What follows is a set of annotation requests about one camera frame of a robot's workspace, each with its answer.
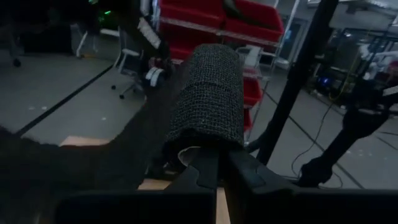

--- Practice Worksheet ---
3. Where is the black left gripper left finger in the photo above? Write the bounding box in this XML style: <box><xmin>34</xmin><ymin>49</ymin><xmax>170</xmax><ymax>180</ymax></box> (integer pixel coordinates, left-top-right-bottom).
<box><xmin>54</xmin><ymin>147</ymin><xmax>221</xmax><ymax>224</ymax></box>

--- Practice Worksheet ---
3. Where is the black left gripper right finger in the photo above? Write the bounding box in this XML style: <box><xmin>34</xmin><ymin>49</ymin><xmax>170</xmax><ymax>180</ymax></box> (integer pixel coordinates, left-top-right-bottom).
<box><xmin>222</xmin><ymin>148</ymin><xmax>398</xmax><ymax>224</ymax></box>

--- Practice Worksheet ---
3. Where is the red plastic storage bin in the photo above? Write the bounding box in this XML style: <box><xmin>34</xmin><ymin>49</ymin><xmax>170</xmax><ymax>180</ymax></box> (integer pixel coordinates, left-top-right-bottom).
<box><xmin>243</xmin><ymin>108</ymin><xmax>254</xmax><ymax>133</ymax></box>
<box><xmin>242</xmin><ymin>76</ymin><xmax>264</xmax><ymax>109</ymax></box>
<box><xmin>159</xmin><ymin>0</ymin><xmax>227</xmax><ymax>29</ymax></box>
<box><xmin>223</xmin><ymin>0</ymin><xmax>285</xmax><ymax>44</ymax></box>
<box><xmin>167</xmin><ymin>29</ymin><xmax>220</xmax><ymax>62</ymax></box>

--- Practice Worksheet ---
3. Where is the black stand with caster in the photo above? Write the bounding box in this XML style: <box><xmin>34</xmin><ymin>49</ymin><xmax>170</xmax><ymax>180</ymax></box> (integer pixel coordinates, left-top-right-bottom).
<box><xmin>298</xmin><ymin>79</ymin><xmax>398</xmax><ymax>189</ymax></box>

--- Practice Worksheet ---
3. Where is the yellow hanging cable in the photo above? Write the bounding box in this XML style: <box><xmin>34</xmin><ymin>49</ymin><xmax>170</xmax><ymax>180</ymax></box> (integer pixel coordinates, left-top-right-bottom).
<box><xmin>328</xmin><ymin>52</ymin><xmax>358</xmax><ymax>102</ymax></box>

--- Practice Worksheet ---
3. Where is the black aluminium table frame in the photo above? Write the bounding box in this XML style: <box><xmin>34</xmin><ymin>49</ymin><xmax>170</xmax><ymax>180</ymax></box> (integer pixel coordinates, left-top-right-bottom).
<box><xmin>256</xmin><ymin>0</ymin><xmax>340</xmax><ymax>166</ymax></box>

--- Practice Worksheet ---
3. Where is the chrome wire shelf rack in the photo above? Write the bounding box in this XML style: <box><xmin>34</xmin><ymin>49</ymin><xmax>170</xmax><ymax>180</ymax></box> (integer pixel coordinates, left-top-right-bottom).
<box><xmin>157</xmin><ymin>0</ymin><xmax>302</xmax><ymax>147</ymax></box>

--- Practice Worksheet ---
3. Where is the black elastic bandage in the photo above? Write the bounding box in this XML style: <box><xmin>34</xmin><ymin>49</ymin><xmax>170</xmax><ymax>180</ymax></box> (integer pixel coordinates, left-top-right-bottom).
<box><xmin>0</xmin><ymin>43</ymin><xmax>246</xmax><ymax>224</ymax></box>

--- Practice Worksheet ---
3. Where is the grey office chair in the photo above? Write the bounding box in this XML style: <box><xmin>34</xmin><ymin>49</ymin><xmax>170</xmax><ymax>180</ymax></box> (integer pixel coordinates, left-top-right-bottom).
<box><xmin>110</xmin><ymin>26</ymin><xmax>147</xmax><ymax>100</ymax></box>

